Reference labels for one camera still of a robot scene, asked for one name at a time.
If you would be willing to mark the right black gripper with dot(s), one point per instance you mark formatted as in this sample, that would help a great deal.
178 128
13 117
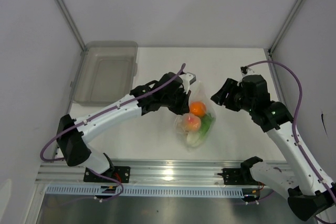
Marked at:
219 97

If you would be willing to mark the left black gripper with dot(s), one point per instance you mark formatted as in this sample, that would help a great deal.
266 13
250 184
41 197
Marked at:
184 107

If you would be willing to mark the orange fruit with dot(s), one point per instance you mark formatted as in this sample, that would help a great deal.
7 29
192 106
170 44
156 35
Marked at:
198 108

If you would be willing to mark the peach fruit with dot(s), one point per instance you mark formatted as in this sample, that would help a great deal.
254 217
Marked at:
190 122

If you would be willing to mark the clear zip top bag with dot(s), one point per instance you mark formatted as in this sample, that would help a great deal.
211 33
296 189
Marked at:
197 94

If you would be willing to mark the green plastic lettuce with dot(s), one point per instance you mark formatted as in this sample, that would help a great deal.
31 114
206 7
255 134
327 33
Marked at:
206 124

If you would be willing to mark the small garlic bulb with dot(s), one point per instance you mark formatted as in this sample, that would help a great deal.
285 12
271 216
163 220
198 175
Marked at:
193 139

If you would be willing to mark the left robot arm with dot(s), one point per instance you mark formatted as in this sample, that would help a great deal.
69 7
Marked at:
74 135

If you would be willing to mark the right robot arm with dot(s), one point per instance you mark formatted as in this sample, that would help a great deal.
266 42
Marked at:
312 190

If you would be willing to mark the clear plastic container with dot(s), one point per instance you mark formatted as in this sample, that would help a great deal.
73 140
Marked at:
106 73

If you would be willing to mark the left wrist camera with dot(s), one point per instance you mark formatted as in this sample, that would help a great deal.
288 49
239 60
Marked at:
187 80

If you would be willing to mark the aluminium mounting rail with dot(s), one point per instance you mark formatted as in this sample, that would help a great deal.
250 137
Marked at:
145 173

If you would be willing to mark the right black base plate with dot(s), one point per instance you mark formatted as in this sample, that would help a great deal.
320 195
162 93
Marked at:
237 176

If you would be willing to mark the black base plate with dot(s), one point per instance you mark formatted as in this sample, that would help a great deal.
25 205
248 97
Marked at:
121 174
237 176

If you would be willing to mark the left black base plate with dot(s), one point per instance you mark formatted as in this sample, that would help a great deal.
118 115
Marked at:
121 174

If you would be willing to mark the white slotted cable duct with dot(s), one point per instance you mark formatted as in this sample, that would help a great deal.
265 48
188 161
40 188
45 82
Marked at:
154 191

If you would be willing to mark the right aluminium frame post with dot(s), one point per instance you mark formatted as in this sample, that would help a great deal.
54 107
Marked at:
290 18

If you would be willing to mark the aluminium frame post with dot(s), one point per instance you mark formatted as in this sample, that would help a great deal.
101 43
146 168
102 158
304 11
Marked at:
71 23
290 18

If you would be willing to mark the left aluminium frame post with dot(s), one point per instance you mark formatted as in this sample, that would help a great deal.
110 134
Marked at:
71 23

